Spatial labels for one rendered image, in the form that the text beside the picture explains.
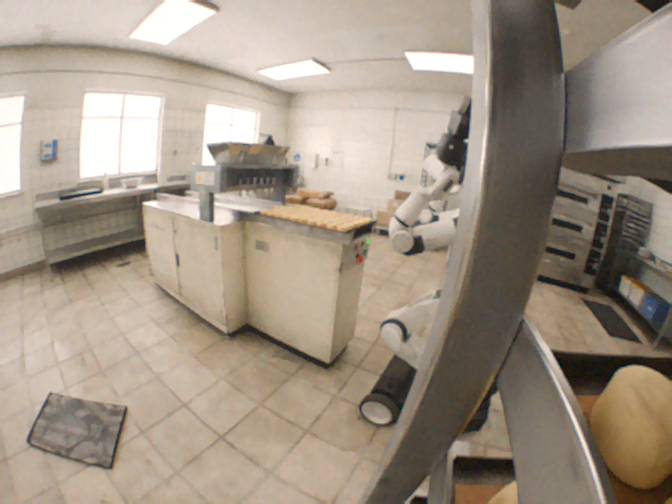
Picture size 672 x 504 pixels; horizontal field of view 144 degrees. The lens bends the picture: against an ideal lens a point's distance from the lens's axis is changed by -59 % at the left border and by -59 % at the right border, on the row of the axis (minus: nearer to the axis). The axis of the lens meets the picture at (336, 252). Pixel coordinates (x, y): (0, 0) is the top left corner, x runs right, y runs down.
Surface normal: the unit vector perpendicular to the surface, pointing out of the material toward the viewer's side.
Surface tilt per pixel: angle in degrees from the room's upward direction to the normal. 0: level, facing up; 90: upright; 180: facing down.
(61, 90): 90
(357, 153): 90
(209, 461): 0
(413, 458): 90
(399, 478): 90
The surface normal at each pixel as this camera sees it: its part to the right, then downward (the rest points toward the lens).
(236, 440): 0.09, -0.95
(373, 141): -0.47, 0.23
